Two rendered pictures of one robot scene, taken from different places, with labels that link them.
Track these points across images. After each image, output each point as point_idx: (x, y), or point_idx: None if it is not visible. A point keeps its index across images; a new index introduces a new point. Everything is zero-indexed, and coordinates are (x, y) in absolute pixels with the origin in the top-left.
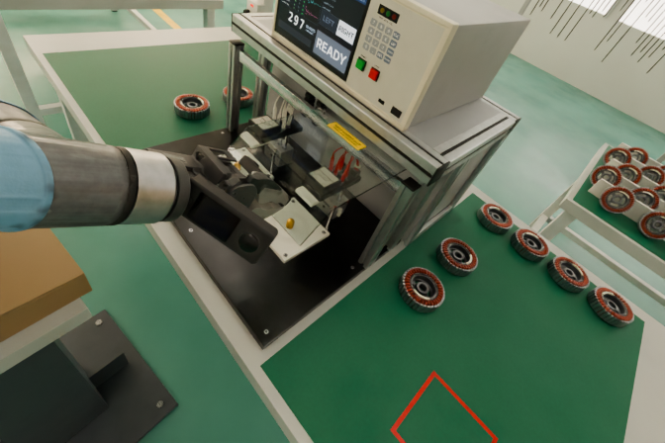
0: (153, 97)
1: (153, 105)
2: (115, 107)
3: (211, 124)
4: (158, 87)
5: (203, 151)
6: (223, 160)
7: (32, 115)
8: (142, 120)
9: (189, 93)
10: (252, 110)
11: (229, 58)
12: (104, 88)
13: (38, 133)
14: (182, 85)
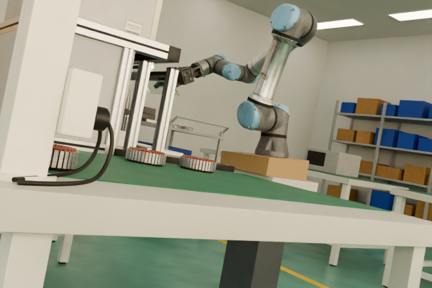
0: (240, 179)
1: (235, 177)
2: (267, 182)
3: (175, 164)
4: (240, 180)
5: (188, 66)
6: (182, 71)
7: (224, 65)
8: (238, 175)
9: (204, 173)
10: (137, 137)
11: (175, 84)
12: (290, 188)
13: (215, 56)
14: (215, 177)
